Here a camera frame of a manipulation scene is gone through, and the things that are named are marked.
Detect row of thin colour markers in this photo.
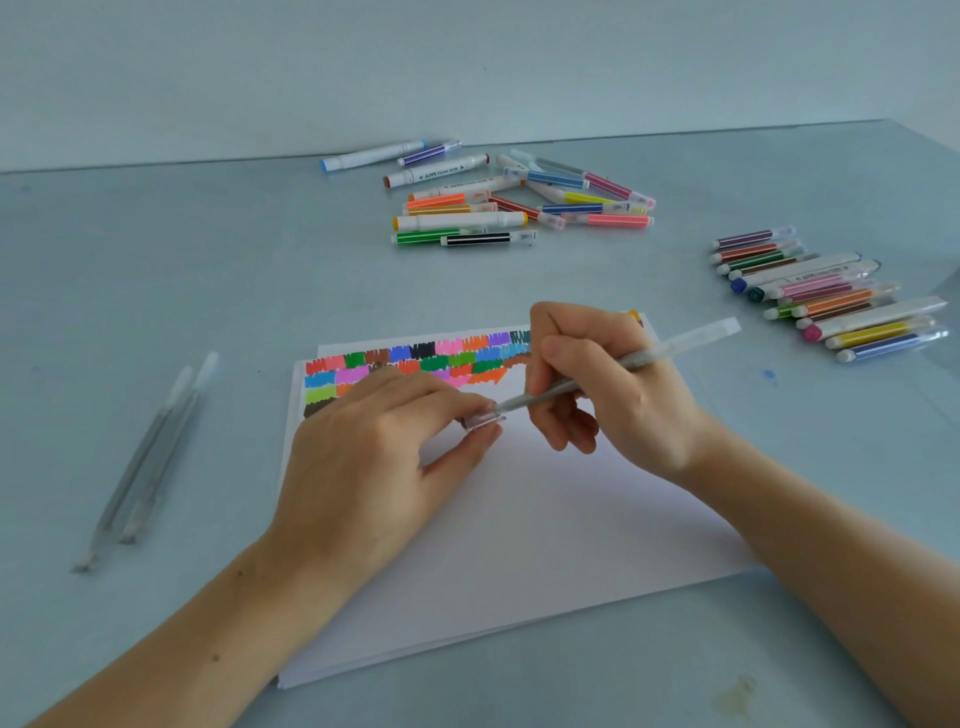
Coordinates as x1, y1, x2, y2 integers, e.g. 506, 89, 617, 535
711, 224, 951, 366

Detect stack of white paper sheets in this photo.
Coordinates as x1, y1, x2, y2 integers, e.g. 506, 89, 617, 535
276, 313, 759, 690

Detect person's left forearm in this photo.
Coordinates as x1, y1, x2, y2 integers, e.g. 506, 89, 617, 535
30, 534, 355, 728

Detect pink capped white marker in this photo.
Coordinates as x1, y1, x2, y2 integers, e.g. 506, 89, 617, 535
800, 295, 950, 345

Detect green capped white marker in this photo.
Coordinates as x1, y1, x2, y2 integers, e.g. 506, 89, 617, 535
749, 259, 883, 303

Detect person's left hand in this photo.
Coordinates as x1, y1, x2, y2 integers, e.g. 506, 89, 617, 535
264, 366, 504, 595

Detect person's right forearm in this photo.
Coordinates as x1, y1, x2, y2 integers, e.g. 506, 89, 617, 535
673, 424, 960, 728

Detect person's right hand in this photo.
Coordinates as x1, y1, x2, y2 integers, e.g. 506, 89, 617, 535
526, 300, 723, 490

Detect yellow capped white marker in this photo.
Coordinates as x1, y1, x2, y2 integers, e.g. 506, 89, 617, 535
392, 211, 531, 234

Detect white paper with colour swatches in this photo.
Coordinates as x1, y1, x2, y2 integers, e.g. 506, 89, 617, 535
277, 313, 759, 688

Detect pile of thin colour markers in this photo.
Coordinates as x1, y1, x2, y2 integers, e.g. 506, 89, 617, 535
390, 138, 658, 249

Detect plain white barrel marker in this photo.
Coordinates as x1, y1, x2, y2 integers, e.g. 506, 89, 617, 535
410, 174, 523, 202

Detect light blue capped white marker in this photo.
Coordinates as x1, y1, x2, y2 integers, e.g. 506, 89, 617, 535
320, 139, 430, 175

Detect translucent grey gel pen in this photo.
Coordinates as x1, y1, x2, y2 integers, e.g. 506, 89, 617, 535
72, 365, 195, 574
459, 316, 743, 434
118, 351, 220, 546

